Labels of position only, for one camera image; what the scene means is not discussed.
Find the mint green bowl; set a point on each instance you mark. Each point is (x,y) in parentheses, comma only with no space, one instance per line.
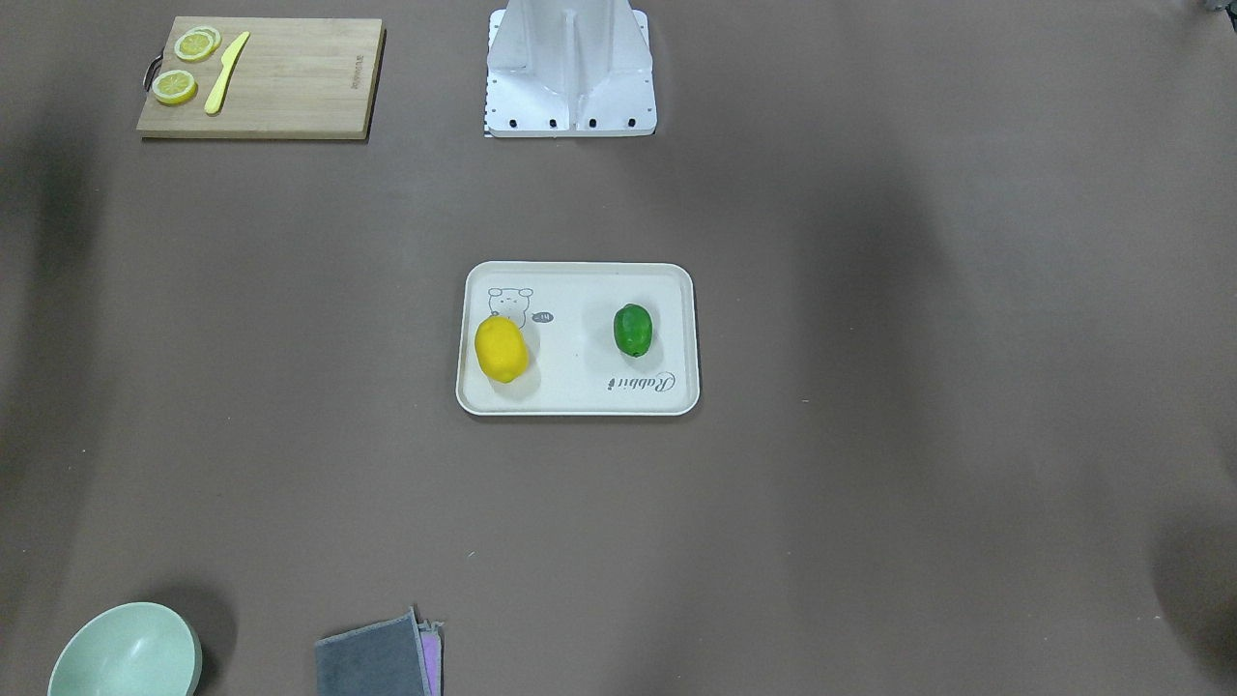
(138,648)

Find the wooden cutting board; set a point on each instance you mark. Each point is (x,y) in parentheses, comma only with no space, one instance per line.
(297,79)

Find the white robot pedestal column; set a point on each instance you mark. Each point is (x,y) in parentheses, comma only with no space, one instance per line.
(558,69)

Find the yellow lemon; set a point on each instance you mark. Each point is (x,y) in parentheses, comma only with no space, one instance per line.
(500,349)

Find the lemon slice near edge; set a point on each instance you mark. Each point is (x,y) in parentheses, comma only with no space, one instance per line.
(174,87)

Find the white rabbit tray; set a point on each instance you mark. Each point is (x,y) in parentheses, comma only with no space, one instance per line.
(565,312)

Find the grey folded cloth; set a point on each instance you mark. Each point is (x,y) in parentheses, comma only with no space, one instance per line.
(403,656)

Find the green lime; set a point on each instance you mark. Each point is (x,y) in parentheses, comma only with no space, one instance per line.
(633,330)

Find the yellow plastic knife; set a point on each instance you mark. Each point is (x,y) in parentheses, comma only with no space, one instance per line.
(228,60)

